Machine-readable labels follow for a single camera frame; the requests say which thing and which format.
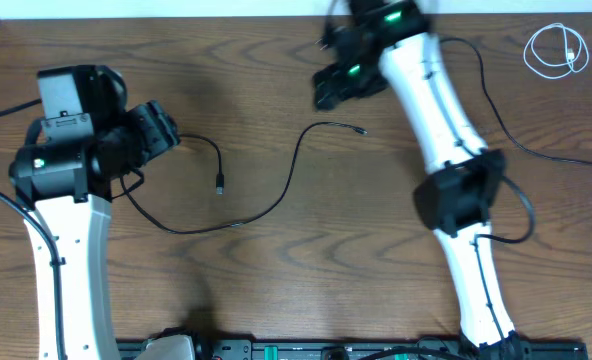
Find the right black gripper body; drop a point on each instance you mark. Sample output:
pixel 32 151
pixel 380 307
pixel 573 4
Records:
pixel 355 78

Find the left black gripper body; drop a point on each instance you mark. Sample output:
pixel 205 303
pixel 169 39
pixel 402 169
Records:
pixel 148 131

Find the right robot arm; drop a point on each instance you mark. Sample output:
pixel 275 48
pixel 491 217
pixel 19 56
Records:
pixel 390 44

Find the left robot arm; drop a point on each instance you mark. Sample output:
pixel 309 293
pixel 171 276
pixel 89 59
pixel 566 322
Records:
pixel 62 177

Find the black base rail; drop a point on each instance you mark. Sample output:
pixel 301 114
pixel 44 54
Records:
pixel 427 348

